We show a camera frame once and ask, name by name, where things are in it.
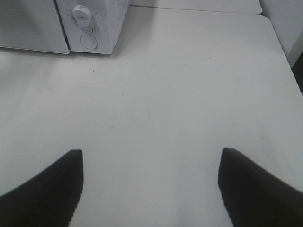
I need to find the round white door button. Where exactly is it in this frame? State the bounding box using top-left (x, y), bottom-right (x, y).
top-left (80, 35), bottom-right (98, 50)

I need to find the white microwave door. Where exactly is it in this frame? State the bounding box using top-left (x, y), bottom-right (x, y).
top-left (0, 0), bottom-right (70, 54)

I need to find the white microwave oven body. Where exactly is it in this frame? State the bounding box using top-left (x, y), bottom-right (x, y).
top-left (56, 0), bottom-right (130, 54)

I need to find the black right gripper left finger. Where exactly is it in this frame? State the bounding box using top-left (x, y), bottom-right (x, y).
top-left (0, 149), bottom-right (84, 227)

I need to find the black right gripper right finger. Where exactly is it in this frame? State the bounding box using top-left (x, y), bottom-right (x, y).
top-left (218, 148), bottom-right (303, 227)

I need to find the white timer knob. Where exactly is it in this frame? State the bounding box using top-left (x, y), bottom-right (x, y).
top-left (71, 5), bottom-right (93, 27)

